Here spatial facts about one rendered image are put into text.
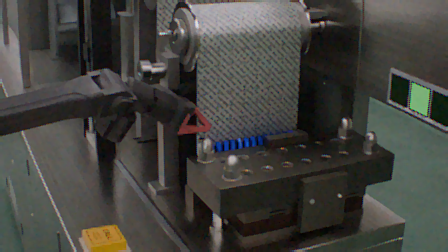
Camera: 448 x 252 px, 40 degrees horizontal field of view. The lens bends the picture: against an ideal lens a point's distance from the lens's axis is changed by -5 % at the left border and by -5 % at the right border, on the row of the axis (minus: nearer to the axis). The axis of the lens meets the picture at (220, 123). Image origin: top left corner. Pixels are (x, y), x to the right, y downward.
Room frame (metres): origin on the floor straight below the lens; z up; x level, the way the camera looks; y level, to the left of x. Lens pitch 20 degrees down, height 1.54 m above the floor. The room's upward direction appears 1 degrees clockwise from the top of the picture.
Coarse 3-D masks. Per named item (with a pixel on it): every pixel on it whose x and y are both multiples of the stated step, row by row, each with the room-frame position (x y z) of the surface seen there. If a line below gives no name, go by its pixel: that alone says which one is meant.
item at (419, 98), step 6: (414, 84) 1.13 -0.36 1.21; (414, 90) 1.13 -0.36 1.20; (420, 90) 1.11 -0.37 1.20; (426, 90) 1.10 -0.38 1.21; (414, 96) 1.12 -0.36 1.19; (420, 96) 1.11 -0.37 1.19; (426, 96) 1.09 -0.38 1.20; (414, 102) 1.12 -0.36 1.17; (420, 102) 1.11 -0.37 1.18; (426, 102) 1.09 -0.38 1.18; (414, 108) 1.12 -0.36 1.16; (420, 108) 1.11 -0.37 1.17; (426, 108) 1.09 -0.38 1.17; (426, 114) 1.09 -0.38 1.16
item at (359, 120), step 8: (344, 88) 1.61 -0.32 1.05; (352, 88) 1.58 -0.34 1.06; (344, 96) 1.61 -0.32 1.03; (352, 96) 1.58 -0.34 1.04; (360, 96) 1.58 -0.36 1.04; (368, 96) 1.59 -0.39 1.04; (344, 104) 1.60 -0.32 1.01; (352, 104) 1.57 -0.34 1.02; (360, 104) 1.58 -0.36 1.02; (368, 104) 1.59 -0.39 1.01; (344, 112) 1.60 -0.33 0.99; (352, 112) 1.57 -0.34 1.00; (360, 112) 1.58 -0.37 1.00; (352, 120) 1.57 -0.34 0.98; (360, 120) 1.58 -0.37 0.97; (360, 128) 1.59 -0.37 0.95
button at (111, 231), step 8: (88, 232) 1.07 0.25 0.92; (96, 232) 1.07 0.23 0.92; (104, 232) 1.07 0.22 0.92; (112, 232) 1.07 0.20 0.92; (120, 232) 1.07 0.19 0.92; (88, 240) 1.04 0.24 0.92; (96, 240) 1.04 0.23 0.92; (104, 240) 1.04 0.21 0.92; (112, 240) 1.04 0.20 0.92; (120, 240) 1.04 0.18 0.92; (88, 248) 1.03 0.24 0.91; (96, 248) 1.02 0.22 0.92; (104, 248) 1.02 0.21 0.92; (112, 248) 1.03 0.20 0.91; (120, 248) 1.04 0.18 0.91
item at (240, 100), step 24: (216, 72) 1.26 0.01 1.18; (240, 72) 1.29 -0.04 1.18; (264, 72) 1.31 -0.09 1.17; (288, 72) 1.33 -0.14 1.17; (216, 96) 1.26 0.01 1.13; (240, 96) 1.29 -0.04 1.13; (264, 96) 1.31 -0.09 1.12; (288, 96) 1.33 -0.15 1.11; (216, 120) 1.26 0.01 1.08; (240, 120) 1.29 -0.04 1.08; (264, 120) 1.31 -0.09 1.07; (288, 120) 1.34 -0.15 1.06
